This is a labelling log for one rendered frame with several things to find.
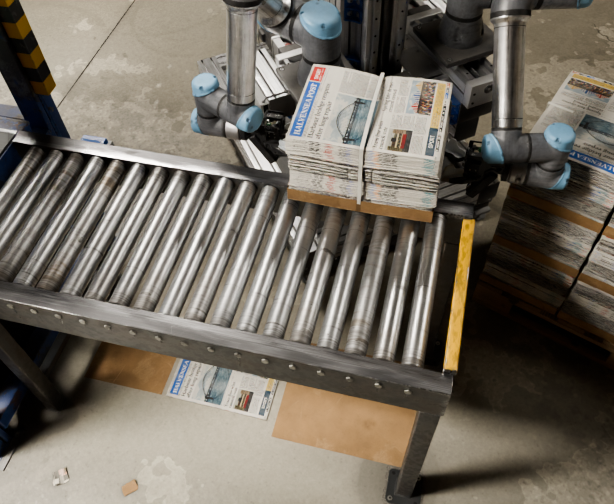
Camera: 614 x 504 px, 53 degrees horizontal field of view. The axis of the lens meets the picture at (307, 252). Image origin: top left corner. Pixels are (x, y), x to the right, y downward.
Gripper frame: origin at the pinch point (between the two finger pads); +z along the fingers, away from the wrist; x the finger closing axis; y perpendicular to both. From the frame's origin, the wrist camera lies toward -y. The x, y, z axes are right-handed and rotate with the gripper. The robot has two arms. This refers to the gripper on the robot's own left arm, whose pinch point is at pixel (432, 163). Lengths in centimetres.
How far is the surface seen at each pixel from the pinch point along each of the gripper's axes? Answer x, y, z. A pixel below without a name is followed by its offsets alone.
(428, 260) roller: 33.9, -0.2, -2.9
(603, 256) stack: 1, -26, -54
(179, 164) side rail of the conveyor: 16, 0, 69
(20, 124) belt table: 9, 0, 123
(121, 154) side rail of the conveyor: 15, 0, 87
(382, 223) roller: 24.7, 0.0, 10.0
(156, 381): 47, -81, 82
